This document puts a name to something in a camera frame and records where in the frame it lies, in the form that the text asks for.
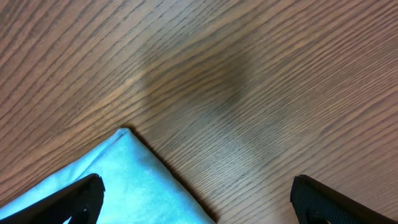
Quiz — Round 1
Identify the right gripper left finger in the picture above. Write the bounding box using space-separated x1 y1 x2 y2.
1 174 105 224

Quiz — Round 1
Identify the light blue printed t-shirt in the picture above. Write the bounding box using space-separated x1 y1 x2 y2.
1 128 213 223

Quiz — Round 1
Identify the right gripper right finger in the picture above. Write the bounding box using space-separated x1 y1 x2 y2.
290 175 397 224

